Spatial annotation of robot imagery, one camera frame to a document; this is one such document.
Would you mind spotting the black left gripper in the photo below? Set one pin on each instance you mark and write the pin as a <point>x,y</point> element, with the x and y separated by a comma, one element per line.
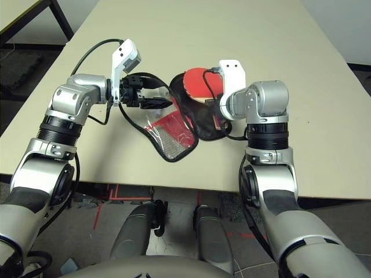
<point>130,92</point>

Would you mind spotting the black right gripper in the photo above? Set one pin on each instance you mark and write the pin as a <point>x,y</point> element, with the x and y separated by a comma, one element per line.
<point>213,105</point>

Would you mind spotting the red black paddle case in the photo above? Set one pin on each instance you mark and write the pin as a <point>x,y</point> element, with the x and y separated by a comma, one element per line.
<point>200,121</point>

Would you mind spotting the red ping-pong paddle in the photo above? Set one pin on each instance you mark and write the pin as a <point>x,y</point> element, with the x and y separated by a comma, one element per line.
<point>197,84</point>

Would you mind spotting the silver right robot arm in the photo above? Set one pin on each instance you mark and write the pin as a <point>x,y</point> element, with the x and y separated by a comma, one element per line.
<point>269,173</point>

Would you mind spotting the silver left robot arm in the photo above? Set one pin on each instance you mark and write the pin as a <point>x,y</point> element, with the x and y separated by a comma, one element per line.
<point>43,162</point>

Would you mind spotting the black framed side table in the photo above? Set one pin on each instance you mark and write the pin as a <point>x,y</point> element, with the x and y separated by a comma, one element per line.
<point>59,17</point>

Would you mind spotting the grey right robot leg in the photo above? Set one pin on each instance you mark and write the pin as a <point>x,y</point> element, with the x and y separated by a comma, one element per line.
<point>213,237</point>

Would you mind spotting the grey robot leg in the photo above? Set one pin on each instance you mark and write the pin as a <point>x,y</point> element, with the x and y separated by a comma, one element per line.
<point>133,231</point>
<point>213,237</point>

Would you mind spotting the black foam floor mat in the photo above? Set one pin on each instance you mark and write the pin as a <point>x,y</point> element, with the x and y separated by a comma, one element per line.
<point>20,72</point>

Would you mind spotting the grey left robot leg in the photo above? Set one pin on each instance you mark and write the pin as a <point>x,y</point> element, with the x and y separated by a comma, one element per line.
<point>133,231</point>

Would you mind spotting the grey robot torso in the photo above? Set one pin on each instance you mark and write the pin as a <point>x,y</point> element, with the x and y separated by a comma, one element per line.
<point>145,267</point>

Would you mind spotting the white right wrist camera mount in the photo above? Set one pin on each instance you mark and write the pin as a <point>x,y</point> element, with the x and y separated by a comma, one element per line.
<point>233,75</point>

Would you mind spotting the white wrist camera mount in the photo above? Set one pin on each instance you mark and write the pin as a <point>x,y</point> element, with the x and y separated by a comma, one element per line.
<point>123,55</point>
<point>233,75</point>

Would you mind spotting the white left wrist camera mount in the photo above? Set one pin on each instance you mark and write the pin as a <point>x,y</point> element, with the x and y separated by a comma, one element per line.
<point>123,55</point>

